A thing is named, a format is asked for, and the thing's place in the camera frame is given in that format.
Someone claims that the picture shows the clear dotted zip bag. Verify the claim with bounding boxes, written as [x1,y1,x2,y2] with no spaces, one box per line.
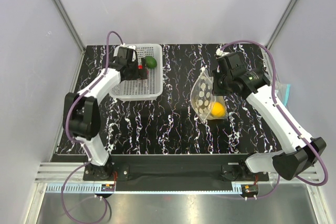
[190,67,228,123]

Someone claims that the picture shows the yellow lemon fruit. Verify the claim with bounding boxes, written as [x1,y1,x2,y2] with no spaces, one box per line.
[211,102,226,119]

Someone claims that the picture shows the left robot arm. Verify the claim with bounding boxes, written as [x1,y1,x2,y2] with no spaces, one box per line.
[63,45,147,180]

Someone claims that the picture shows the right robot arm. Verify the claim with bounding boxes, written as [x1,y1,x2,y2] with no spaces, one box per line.
[212,50,327,180]

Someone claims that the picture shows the spare clear zip bags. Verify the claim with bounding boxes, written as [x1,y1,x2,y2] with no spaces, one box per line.
[275,82,291,106]

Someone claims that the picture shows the green lime fruit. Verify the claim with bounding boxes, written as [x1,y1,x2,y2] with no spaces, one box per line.
[144,56,157,69]

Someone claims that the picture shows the white perforated plastic basket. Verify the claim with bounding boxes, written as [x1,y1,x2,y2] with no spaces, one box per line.
[109,44,163,102]

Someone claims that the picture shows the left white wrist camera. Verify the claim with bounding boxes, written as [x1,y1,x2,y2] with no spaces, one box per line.
[116,46,137,64]

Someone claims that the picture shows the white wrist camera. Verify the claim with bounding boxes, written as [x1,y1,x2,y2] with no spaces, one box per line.
[216,48,229,58]
[116,46,137,64]

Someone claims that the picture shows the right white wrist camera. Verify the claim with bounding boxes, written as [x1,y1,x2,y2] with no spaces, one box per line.
[216,48,229,58]

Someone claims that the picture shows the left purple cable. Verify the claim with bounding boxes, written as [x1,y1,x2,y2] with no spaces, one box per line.
[60,31,129,222]

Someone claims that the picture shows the purple cable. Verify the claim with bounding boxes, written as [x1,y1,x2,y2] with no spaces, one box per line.
[220,40,328,200]
[60,31,129,222]

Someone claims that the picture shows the left aluminium frame post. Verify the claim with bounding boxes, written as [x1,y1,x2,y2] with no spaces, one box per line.
[39,0,85,51]

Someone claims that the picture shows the aluminium frame post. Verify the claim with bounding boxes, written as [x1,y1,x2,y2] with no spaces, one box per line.
[266,0,299,50]
[39,0,85,51]

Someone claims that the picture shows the right aluminium frame post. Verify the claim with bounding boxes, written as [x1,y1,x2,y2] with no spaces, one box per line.
[266,0,299,50]

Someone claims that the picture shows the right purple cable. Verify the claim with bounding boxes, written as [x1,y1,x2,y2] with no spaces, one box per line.
[220,40,328,200]

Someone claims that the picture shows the white slotted cable duct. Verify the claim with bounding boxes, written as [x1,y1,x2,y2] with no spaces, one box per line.
[46,182,242,195]

